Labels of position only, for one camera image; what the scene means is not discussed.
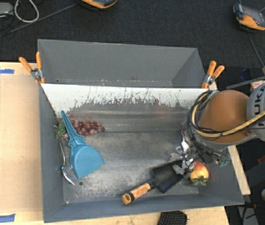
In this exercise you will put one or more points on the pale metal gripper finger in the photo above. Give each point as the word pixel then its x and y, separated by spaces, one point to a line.
pixel 179 168
pixel 175 157

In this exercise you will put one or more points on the red and yellow toy apple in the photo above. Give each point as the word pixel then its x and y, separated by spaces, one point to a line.
pixel 199 173

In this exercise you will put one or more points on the grey metal bin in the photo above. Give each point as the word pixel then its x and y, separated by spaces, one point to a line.
pixel 132 149

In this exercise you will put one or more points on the black hairbrush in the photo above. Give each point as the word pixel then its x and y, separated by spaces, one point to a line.
pixel 172 218

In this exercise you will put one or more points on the blue plastic scoop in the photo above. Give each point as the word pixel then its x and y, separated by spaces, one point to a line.
pixel 83 157

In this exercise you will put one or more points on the purple toy grape bunch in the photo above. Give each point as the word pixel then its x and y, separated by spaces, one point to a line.
pixel 88 127

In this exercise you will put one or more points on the silver curved metal tool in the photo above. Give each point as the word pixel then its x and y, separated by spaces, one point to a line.
pixel 63 158

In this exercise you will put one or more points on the brown cardboard board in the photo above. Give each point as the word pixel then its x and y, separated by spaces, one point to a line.
pixel 17 144

